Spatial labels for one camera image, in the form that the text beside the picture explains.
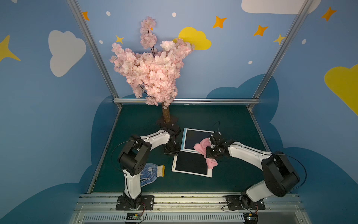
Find aluminium front mounting rail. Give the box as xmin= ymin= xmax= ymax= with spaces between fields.
xmin=69 ymin=192 xmax=311 ymax=224

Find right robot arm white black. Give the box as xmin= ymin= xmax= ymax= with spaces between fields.
xmin=204 ymin=132 xmax=300 ymax=209

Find green circuit board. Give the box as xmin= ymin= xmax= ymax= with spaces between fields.
xmin=125 ymin=213 xmax=143 ymax=223
xmin=243 ymin=213 xmax=258 ymax=224

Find blue dotted work glove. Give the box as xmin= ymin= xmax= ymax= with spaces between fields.
xmin=140 ymin=163 xmax=165 ymax=187

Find right green circuit board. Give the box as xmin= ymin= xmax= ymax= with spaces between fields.
xmin=243 ymin=213 xmax=258 ymax=224

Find left green circuit board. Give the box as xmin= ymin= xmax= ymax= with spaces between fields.
xmin=125 ymin=213 xmax=143 ymax=223

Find white drawing tablet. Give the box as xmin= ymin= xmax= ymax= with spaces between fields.
xmin=172 ymin=151 xmax=212 ymax=178
xmin=180 ymin=128 xmax=214 ymax=154

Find aluminium frame rails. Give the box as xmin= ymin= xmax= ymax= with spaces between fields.
xmin=66 ymin=0 xmax=315 ymax=194

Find pink cherry blossom tree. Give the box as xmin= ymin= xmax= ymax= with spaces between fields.
xmin=110 ymin=17 xmax=195 ymax=125

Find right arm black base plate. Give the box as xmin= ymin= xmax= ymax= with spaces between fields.
xmin=225 ymin=195 xmax=266 ymax=211

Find pink cloth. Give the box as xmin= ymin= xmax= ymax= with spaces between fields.
xmin=194 ymin=138 xmax=218 ymax=169

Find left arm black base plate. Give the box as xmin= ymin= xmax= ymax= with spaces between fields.
xmin=115 ymin=194 xmax=154 ymax=211

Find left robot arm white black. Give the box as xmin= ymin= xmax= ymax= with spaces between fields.
xmin=116 ymin=125 xmax=181 ymax=211

